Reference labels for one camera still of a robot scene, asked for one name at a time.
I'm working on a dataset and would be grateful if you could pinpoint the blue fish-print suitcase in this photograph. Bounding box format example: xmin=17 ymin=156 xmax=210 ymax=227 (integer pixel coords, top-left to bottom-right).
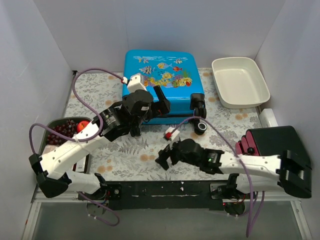
xmin=123 ymin=49 xmax=207 ymax=135

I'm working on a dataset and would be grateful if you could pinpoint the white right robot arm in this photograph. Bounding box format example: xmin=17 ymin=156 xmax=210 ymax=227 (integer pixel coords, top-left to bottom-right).
xmin=155 ymin=138 xmax=312 ymax=199

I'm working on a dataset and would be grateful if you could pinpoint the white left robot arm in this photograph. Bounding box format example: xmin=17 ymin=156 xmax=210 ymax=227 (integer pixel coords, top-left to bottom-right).
xmin=29 ymin=86 xmax=171 ymax=200

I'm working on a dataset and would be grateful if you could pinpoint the floral fern table mat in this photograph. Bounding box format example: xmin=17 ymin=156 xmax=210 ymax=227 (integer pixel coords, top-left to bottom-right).
xmin=65 ymin=68 xmax=261 ymax=181

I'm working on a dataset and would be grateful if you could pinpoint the red apple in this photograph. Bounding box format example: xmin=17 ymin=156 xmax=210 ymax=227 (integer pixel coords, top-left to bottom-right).
xmin=76 ymin=120 xmax=90 ymax=133

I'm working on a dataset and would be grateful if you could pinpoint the dark red grape bunch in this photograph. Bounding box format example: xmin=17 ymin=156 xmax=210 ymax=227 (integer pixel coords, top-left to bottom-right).
xmin=45 ymin=119 xmax=78 ymax=146

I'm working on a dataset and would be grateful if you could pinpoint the cream plastic basin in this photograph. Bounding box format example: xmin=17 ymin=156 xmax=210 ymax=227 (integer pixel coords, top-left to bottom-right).
xmin=211 ymin=57 xmax=271 ymax=109

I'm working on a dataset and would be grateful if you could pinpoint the dark green tray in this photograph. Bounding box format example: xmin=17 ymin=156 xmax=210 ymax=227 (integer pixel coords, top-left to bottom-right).
xmin=38 ymin=117 xmax=91 ymax=174

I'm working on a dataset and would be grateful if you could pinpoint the white small box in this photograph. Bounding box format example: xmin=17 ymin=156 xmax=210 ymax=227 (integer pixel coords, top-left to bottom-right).
xmin=72 ymin=159 xmax=86 ymax=173

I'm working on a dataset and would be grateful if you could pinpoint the black storage box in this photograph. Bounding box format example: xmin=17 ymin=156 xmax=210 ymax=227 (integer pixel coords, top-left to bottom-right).
xmin=245 ymin=125 xmax=311 ymax=165

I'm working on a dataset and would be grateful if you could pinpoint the white device at right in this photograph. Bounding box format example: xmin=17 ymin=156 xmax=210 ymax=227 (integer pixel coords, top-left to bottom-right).
xmin=259 ymin=108 xmax=279 ymax=128

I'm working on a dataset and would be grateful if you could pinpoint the pink patterned packet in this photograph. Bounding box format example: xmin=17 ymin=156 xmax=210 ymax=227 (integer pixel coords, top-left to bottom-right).
xmin=42 ymin=144 xmax=59 ymax=155

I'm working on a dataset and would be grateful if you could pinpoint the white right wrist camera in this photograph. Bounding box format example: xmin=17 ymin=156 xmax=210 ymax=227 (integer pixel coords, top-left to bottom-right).
xmin=163 ymin=127 xmax=180 ymax=142

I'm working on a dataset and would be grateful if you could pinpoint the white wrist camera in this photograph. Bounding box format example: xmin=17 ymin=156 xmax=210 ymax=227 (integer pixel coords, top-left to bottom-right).
xmin=122 ymin=73 xmax=147 ymax=93
xmin=163 ymin=127 xmax=180 ymax=142

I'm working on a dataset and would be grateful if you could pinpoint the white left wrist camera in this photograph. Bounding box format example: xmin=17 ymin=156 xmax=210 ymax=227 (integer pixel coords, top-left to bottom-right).
xmin=122 ymin=73 xmax=147 ymax=93

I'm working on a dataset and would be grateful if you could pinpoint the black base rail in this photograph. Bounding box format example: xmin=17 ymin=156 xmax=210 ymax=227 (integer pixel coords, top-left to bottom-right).
xmin=86 ymin=180 xmax=250 ymax=211

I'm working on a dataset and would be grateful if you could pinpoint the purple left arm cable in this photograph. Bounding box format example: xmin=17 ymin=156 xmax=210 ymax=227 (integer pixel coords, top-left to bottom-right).
xmin=29 ymin=67 xmax=128 ymax=227

